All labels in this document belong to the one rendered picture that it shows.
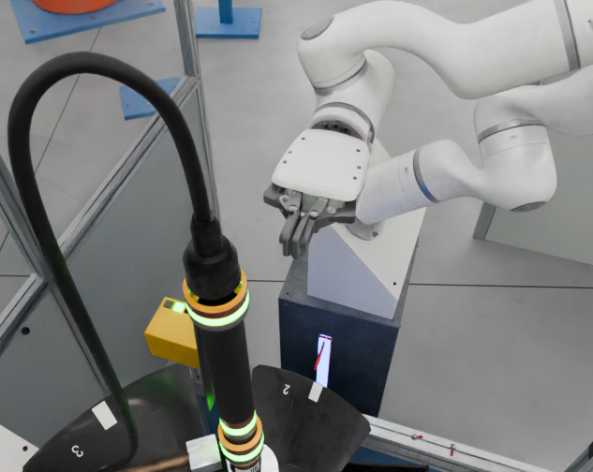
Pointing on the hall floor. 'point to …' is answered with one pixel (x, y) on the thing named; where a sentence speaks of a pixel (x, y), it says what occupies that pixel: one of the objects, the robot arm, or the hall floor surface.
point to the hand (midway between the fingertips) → (296, 235)
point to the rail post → (202, 416)
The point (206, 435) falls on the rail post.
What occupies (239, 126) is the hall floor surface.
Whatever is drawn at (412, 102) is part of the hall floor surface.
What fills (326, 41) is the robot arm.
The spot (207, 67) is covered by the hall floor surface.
